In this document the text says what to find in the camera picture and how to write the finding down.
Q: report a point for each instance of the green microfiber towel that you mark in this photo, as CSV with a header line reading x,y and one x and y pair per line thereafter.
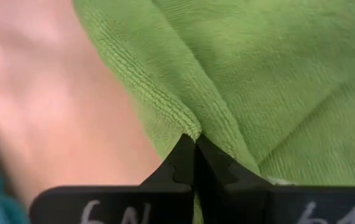
x,y
258,77

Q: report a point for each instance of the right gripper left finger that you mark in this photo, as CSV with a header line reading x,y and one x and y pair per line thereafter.
x,y
152,202

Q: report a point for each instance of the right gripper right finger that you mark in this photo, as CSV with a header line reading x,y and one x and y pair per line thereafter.
x,y
258,205

